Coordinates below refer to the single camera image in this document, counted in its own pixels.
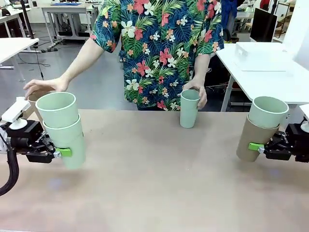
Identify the black floor cable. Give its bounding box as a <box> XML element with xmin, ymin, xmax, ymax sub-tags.
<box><xmin>35</xmin><ymin>47</ymin><xmax>51</xmax><ymax>82</ymax></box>

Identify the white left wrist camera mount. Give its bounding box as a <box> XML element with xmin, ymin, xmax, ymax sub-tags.
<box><xmin>1</xmin><ymin>97</ymin><xmax>31</xmax><ymax>129</ymax></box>

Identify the brown plastic cup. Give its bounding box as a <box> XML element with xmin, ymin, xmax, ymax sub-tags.
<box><xmin>236</xmin><ymin>115</ymin><xmax>281</xmax><ymax>162</ymax></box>
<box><xmin>28</xmin><ymin>90</ymin><xmax>53</xmax><ymax>121</ymax></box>

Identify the grey background workbench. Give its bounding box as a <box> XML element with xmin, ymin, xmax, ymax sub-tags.
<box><xmin>41</xmin><ymin>1</ymin><xmax>97</xmax><ymax>51</ymax></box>

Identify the black sleeved arm cable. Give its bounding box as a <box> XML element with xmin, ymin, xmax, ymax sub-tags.
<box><xmin>0</xmin><ymin>135</ymin><xmax>20</xmax><ymax>197</ymax></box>

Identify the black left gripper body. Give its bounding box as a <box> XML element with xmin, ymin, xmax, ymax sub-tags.
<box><xmin>4</xmin><ymin>120</ymin><xmax>56</xmax><ymax>164</ymax></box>

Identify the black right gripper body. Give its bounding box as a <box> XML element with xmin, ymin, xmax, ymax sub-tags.
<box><xmin>265</xmin><ymin>123</ymin><xmax>309</xmax><ymax>163</ymax></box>

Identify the white background desk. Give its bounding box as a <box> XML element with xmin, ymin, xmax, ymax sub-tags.
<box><xmin>0</xmin><ymin>7</ymin><xmax>32</xmax><ymax>38</ymax></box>

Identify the white side table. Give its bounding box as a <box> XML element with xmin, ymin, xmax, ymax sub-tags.
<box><xmin>215</xmin><ymin>43</ymin><xmax>309</xmax><ymax>112</ymax></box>

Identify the person's right forearm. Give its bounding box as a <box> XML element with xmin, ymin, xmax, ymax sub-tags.
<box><xmin>59</xmin><ymin>38</ymin><xmax>106</xmax><ymax>91</ymax></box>

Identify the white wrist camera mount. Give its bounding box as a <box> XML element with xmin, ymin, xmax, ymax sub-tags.
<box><xmin>298</xmin><ymin>103</ymin><xmax>309</xmax><ymax>133</ymax></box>
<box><xmin>1</xmin><ymin>97</ymin><xmax>31</xmax><ymax>129</ymax></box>

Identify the white table with metal leg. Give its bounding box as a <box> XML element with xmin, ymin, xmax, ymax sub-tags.
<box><xmin>0</xmin><ymin>38</ymin><xmax>40</xmax><ymax>83</ymax></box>

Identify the white upright panel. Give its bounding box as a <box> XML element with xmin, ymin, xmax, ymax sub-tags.
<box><xmin>289</xmin><ymin>0</ymin><xmax>309</xmax><ymax>62</ymax></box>

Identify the person's left hand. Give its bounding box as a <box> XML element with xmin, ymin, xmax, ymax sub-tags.
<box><xmin>182</xmin><ymin>81</ymin><xmax>208</xmax><ymax>110</ymax></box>

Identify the person's right hand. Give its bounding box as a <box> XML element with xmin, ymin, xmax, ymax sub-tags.
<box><xmin>23</xmin><ymin>77</ymin><xmax>70</xmax><ymax>97</ymax></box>

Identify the white plastic basket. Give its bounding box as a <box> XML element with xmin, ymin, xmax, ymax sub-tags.
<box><xmin>235</xmin><ymin>42</ymin><xmax>295</xmax><ymax>72</ymax></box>

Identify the black stand pole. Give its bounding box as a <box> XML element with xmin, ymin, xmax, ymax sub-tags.
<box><xmin>20</xmin><ymin>0</ymin><xmax>37</xmax><ymax>40</ymax></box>

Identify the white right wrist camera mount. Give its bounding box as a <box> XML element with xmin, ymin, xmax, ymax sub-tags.
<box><xmin>298</xmin><ymin>103</ymin><xmax>309</xmax><ymax>133</ymax></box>

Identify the blue hanging jacket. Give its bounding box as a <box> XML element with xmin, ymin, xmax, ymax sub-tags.
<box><xmin>221</xmin><ymin>0</ymin><xmax>239</xmax><ymax>31</ymax></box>

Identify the person's left forearm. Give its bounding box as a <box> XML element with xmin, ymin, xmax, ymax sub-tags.
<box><xmin>193</xmin><ymin>53</ymin><xmax>212</xmax><ymax>85</ymax></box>

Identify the black computer monitor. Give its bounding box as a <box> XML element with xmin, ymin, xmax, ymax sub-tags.
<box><xmin>250</xmin><ymin>7</ymin><xmax>278</xmax><ymax>43</ymax></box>

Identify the floral hawaiian shirt torso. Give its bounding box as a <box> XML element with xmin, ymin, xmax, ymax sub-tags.
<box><xmin>89</xmin><ymin>0</ymin><xmax>225</xmax><ymax>112</ymax></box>

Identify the black office chair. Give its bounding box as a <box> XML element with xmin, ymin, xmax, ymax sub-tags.
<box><xmin>207</xmin><ymin>29</ymin><xmax>233</xmax><ymax>95</ymax></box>

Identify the pale green plastic cup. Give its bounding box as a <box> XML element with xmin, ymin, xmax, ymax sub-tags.
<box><xmin>42</xmin><ymin>113</ymin><xmax>86</xmax><ymax>170</ymax></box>
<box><xmin>180</xmin><ymin>89</ymin><xmax>201</xmax><ymax>129</ymax></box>
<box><xmin>35</xmin><ymin>91</ymin><xmax>80</xmax><ymax>129</ymax></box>
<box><xmin>248</xmin><ymin>96</ymin><xmax>290</xmax><ymax>129</ymax></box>

